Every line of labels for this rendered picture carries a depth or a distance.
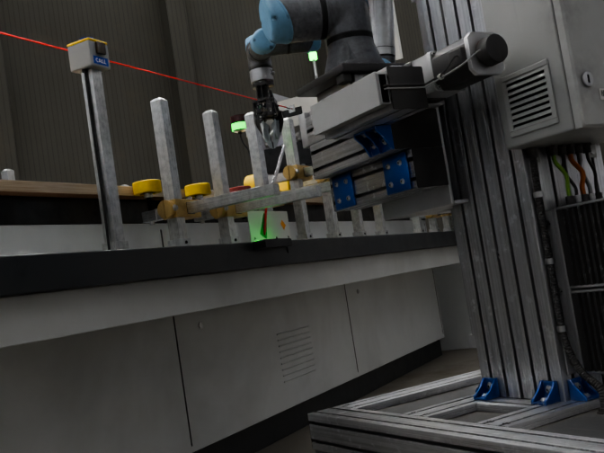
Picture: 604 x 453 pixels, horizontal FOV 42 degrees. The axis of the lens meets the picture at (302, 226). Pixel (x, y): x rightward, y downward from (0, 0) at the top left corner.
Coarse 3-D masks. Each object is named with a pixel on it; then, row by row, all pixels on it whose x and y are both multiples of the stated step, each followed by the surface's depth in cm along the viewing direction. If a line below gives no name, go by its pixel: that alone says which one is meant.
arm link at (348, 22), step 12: (324, 0) 189; (336, 0) 189; (348, 0) 190; (360, 0) 191; (324, 12) 189; (336, 12) 189; (348, 12) 190; (360, 12) 191; (324, 24) 190; (336, 24) 190; (348, 24) 189; (360, 24) 190; (324, 36) 193
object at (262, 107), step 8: (264, 80) 248; (256, 88) 248; (264, 88) 250; (264, 96) 250; (256, 104) 250; (264, 104) 248; (272, 104) 249; (264, 112) 248; (272, 112) 247; (264, 120) 254
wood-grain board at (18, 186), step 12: (0, 180) 182; (12, 180) 185; (0, 192) 184; (12, 192) 186; (24, 192) 189; (36, 192) 192; (48, 192) 195; (60, 192) 198; (72, 192) 202; (84, 192) 206; (96, 192) 210; (120, 192) 219; (132, 192) 223; (312, 204) 333
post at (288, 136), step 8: (288, 120) 281; (288, 128) 281; (288, 136) 281; (288, 144) 281; (296, 144) 282; (288, 152) 281; (296, 152) 281; (288, 160) 281; (296, 160) 280; (296, 184) 279; (304, 200) 281; (296, 208) 280; (304, 208) 280; (296, 216) 280; (304, 216) 278; (304, 224) 278; (304, 232) 278
